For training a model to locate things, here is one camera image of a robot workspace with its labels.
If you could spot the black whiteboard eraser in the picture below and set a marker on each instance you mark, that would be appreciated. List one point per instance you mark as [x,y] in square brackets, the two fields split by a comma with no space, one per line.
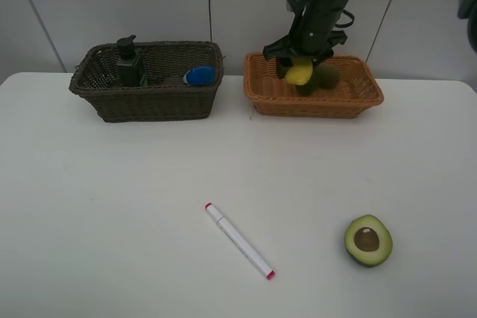
[173,81]

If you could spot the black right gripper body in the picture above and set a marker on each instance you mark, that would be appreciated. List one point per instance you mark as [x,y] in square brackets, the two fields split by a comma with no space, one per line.
[313,34]

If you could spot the dark brown wicker basket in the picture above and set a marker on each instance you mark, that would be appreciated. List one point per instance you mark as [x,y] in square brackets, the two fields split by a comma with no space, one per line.
[96,80]

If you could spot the brown kiwi fruit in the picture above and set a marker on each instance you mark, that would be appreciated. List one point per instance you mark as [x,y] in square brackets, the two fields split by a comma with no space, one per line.
[328,76]

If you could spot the whole green avocado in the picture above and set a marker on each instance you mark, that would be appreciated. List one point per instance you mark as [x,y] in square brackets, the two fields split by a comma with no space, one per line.
[311,86]

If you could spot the orange wicker basket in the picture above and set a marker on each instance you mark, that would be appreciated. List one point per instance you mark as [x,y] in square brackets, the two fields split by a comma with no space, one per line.
[356,91]

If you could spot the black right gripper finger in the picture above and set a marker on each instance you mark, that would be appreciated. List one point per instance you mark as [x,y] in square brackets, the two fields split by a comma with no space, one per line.
[283,65]

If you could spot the white pink-tipped marker pen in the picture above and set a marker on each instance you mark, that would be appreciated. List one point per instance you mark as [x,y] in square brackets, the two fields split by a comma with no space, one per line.
[240,242]

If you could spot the halved avocado with pit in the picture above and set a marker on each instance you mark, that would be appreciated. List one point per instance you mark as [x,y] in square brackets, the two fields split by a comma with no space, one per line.
[367,241]

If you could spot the white bottle blue cap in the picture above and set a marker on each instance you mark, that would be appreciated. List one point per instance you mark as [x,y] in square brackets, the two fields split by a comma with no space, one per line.
[199,76]

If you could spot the dark green pump bottle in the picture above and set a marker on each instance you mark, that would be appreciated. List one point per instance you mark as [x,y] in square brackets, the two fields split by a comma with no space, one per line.
[130,65]

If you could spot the yellow lemon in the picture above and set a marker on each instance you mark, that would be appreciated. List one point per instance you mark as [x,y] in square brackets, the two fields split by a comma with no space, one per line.
[300,72]

